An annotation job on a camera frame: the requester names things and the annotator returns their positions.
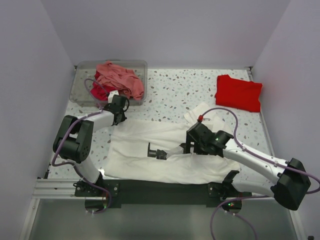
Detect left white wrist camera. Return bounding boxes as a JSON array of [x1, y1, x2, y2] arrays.
[[107, 90, 119, 103]]

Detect clear plastic bin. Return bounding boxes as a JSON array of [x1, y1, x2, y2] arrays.
[[69, 59, 148, 107]]

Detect white printed t shirt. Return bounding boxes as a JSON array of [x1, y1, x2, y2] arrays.
[[103, 102, 241, 185]]

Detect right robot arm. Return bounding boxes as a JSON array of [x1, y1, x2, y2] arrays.
[[184, 122, 311, 211]]

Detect dark red t shirt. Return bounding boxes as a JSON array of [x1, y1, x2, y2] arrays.
[[90, 83, 114, 101]]

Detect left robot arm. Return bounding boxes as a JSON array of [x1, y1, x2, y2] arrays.
[[51, 94, 130, 196]]

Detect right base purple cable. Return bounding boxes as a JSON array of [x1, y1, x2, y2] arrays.
[[209, 194, 273, 240]]

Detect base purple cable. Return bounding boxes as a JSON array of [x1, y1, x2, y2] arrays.
[[84, 186, 113, 215], [209, 194, 273, 240]]

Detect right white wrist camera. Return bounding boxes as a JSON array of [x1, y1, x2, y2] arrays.
[[197, 115, 204, 123]]

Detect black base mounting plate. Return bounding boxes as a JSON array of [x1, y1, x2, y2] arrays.
[[73, 179, 252, 210]]

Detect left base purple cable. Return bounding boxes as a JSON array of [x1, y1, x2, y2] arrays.
[[84, 186, 113, 215]]

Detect bright red folded t shirt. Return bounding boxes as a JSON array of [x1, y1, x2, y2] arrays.
[[215, 74, 263, 113]]

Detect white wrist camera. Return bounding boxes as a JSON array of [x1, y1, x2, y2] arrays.
[[197, 115, 204, 123], [107, 90, 119, 103]]

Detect pink t shirt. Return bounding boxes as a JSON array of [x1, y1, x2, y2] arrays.
[[94, 61, 145, 101]]

